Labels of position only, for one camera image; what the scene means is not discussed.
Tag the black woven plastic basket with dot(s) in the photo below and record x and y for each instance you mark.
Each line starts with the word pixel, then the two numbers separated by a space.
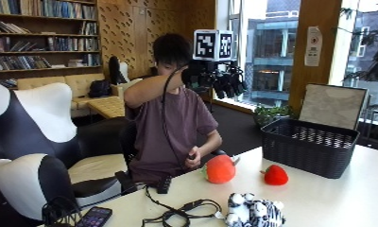
pixel 309 151

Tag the slim black and white chair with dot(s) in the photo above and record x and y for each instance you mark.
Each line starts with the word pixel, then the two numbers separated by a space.
pixel 115 71

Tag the black office chair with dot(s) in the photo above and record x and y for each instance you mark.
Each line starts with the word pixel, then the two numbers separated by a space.
pixel 128 142

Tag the rows of books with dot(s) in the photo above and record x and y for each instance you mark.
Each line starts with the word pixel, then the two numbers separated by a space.
pixel 63 44

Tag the black backpack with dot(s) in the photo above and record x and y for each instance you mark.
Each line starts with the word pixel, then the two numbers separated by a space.
pixel 99 89

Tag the black hub box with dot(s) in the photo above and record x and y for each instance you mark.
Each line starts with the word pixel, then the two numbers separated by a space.
pixel 164 184

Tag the red plush strawberry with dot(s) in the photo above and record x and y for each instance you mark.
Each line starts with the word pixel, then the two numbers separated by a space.
pixel 276 176

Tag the green potted plant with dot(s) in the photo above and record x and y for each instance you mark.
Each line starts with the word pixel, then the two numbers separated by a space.
pixel 270 115

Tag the black and white armchair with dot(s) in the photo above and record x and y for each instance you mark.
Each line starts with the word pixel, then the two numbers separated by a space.
pixel 34 126

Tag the grey framed board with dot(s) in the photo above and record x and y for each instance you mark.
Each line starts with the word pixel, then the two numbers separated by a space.
pixel 334 105

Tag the beige tufted ottoman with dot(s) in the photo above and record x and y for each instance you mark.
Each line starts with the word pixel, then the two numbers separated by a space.
pixel 108 107

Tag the orange round plush toy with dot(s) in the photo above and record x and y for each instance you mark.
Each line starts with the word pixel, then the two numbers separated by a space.
pixel 218 170

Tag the beige tufted sofa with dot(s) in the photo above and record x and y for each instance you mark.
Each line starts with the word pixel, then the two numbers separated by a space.
pixel 78 83

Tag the white paper sign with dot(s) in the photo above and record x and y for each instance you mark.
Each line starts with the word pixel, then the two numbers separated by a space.
pixel 313 47

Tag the wooden bookshelf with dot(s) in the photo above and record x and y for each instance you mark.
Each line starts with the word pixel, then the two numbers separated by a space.
pixel 46 71

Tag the black smartphone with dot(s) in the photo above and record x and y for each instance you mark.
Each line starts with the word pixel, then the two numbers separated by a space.
pixel 95 217

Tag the white marker cube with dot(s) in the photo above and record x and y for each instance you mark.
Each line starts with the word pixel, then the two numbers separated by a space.
pixel 205 45

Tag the the person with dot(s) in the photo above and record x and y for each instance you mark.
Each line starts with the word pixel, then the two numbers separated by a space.
pixel 172 126

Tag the outdoor tree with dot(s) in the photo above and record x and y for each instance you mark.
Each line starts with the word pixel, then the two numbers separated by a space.
pixel 375 53

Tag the black and white zebra plush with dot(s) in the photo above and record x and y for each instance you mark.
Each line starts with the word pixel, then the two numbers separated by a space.
pixel 254 211

